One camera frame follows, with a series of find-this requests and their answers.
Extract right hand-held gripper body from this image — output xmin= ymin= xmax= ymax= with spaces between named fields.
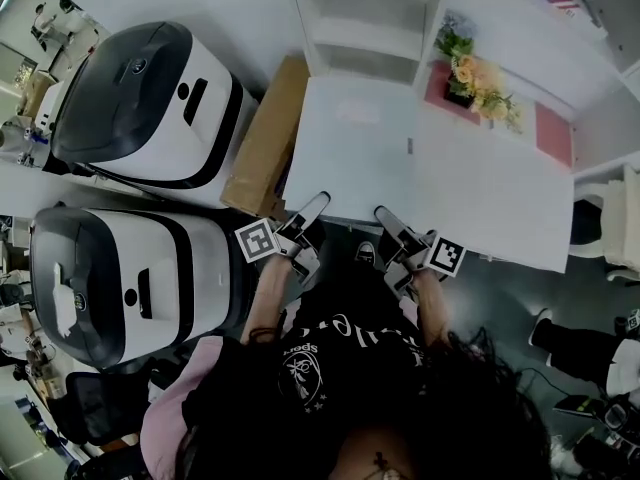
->
xmin=378 ymin=223 xmax=468 ymax=295

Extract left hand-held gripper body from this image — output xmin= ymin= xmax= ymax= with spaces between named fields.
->
xmin=234 ymin=211 xmax=328 ymax=290

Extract white shelf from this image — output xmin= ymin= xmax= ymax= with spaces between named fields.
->
xmin=286 ymin=0 xmax=447 ymax=88

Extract person's right forearm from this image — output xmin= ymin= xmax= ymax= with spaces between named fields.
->
xmin=413 ymin=271 xmax=452 ymax=350

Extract person's left forearm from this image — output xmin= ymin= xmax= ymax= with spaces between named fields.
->
xmin=238 ymin=256 xmax=302 ymax=345

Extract brown cardboard box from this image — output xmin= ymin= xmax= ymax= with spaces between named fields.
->
xmin=219 ymin=54 xmax=312 ymax=219

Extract person's black printed shirt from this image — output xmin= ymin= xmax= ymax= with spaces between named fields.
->
xmin=139 ymin=266 xmax=551 ymax=480

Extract pink mat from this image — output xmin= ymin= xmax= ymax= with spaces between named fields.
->
xmin=423 ymin=59 xmax=482 ymax=120
xmin=533 ymin=101 xmax=574 ymax=169

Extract yellow flowers in black pot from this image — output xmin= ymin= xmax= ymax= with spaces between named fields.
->
xmin=432 ymin=21 xmax=525 ymax=135

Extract white and black robot machine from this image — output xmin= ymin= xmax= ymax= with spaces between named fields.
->
xmin=28 ymin=206 xmax=257 ymax=370
xmin=48 ymin=20 xmax=260 ymax=193

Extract white chair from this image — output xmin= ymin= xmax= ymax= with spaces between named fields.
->
xmin=568 ymin=163 xmax=640 ymax=283

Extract black office chair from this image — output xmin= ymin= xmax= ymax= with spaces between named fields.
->
xmin=46 ymin=369 xmax=152 ymax=447

